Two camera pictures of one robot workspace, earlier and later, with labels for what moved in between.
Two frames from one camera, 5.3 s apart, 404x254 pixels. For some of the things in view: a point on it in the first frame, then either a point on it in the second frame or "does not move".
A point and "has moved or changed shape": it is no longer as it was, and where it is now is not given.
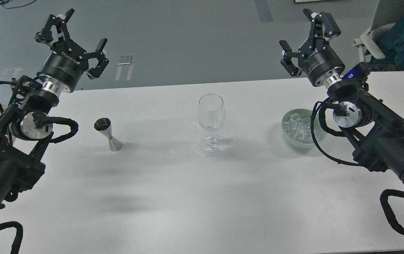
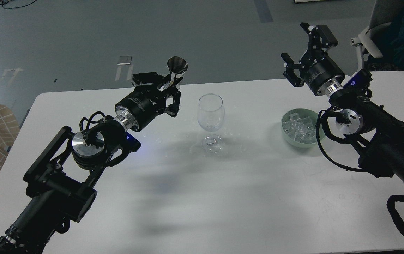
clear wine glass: (211, 115) does not move
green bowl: (296, 126) does not move
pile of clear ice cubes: (299, 128) does not move
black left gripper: (67, 61) → (138, 109)
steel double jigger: (104, 125) has moved or changed shape
